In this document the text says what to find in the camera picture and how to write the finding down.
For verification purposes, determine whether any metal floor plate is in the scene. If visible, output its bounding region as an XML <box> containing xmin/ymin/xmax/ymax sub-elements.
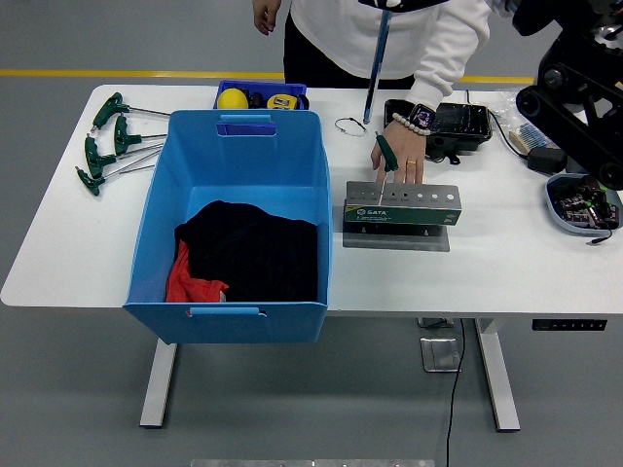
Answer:
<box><xmin>420</xmin><ymin>337</ymin><xmax>462</xmax><ymax>374</ymax></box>

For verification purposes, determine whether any yellow ball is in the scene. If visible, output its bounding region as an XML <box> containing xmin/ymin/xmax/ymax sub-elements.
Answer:
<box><xmin>216</xmin><ymin>89</ymin><xmax>249</xmax><ymax>111</ymax></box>

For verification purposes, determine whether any steel wire ring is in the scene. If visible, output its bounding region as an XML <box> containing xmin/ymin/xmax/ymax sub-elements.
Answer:
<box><xmin>334</xmin><ymin>117</ymin><xmax>369</xmax><ymax>138</ymax></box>

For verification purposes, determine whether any grey green hex key stand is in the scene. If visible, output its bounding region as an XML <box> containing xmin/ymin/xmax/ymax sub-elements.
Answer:
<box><xmin>342</xmin><ymin>180</ymin><xmax>462</xmax><ymax>253</ymax></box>

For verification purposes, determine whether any person's left hand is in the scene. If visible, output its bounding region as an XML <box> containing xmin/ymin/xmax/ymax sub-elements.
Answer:
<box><xmin>369</xmin><ymin>119</ymin><xmax>430</xmax><ymax>186</ymax></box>

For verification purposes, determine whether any large green T-handle hex key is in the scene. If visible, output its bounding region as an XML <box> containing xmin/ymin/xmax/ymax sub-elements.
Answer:
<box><xmin>362</xmin><ymin>0</ymin><xmax>405</xmax><ymax>126</ymax></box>

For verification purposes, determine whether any white bead bracelet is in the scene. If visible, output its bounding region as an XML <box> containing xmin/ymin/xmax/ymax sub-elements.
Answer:
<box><xmin>391</xmin><ymin>112</ymin><xmax>432</xmax><ymax>137</ymax></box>

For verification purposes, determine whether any black power adapter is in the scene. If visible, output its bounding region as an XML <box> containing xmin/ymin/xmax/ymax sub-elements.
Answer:
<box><xmin>527</xmin><ymin>147</ymin><xmax>568</xmax><ymax>175</ymax></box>

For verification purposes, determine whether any black bracket part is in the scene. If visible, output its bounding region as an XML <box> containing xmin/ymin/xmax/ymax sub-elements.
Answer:
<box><xmin>425</xmin><ymin>135</ymin><xmax>483</xmax><ymax>165</ymax></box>

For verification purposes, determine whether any black cloth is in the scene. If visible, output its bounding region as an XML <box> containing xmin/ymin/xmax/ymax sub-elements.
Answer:
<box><xmin>173</xmin><ymin>199</ymin><xmax>320</xmax><ymax>303</ymax></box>

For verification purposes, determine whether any large light blue plastic bin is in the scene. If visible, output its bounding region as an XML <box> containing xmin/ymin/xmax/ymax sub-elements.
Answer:
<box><xmin>122</xmin><ymin>109</ymin><xmax>334</xmax><ymax>345</ymax></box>

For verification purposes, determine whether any black table control panel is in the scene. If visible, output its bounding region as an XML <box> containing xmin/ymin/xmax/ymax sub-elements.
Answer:
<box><xmin>531</xmin><ymin>318</ymin><xmax>608</xmax><ymax>332</ymax></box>

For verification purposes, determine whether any small dark blue tray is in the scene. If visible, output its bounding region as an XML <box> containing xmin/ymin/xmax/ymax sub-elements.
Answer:
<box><xmin>212</xmin><ymin>80</ymin><xmax>309</xmax><ymax>112</ymax></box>

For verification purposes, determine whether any person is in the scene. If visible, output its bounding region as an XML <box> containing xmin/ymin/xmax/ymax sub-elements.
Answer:
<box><xmin>252</xmin><ymin>0</ymin><xmax>493</xmax><ymax>186</ymax></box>

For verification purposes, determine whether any person's right hand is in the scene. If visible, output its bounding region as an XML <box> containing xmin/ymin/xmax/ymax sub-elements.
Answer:
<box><xmin>252</xmin><ymin>0</ymin><xmax>282</xmax><ymax>36</ymax></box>

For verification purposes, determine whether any black adapter cable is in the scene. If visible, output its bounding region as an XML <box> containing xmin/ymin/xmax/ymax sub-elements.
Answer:
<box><xmin>465</xmin><ymin>89</ymin><xmax>531</xmax><ymax>160</ymax></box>

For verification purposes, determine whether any small green T-handle hex key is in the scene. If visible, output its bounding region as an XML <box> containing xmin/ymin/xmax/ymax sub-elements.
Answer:
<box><xmin>373</xmin><ymin>130</ymin><xmax>401</xmax><ymax>204</ymax></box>

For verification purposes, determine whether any yellow tape measure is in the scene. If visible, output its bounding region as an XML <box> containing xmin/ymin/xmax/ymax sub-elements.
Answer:
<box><xmin>265</xmin><ymin>92</ymin><xmax>312</xmax><ymax>112</ymax></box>

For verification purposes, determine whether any wristwatch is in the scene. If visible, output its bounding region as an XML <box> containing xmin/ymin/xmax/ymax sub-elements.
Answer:
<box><xmin>410</xmin><ymin>104</ymin><xmax>436</xmax><ymax>128</ymax></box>

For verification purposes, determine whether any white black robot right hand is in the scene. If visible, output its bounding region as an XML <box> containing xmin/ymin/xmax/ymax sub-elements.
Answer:
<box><xmin>357</xmin><ymin>0</ymin><xmax>452</xmax><ymax>12</ymax></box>

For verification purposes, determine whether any grey blue bowl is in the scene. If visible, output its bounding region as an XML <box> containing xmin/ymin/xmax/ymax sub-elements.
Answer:
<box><xmin>545</xmin><ymin>173</ymin><xmax>622</xmax><ymax>237</ymax></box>

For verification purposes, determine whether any clear plastic bag of parts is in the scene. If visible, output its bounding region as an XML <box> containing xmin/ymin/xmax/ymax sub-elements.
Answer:
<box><xmin>494</xmin><ymin>90</ymin><xmax>556</xmax><ymax>147</ymax></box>

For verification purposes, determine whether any orange red cloth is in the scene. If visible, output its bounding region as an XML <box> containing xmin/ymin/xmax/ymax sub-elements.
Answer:
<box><xmin>165</xmin><ymin>239</ymin><xmax>230</xmax><ymax>304</ymax></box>

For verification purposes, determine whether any white table leg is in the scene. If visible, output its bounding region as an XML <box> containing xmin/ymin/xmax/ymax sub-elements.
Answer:
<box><xmin>474</xmin><ymin>318</ymin><xmax>522</xmax><ymax>433</ymax></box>
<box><xmin>139</xmin><ymin>339</ymin><xmax>179</xmax><ymax>430</ymax></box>

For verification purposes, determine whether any black floor cable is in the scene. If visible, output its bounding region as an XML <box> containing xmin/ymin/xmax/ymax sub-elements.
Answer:
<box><xmin>445</xmin><ymin>318</ymin><xmax>467</xmax><ymax>467</ymax></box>

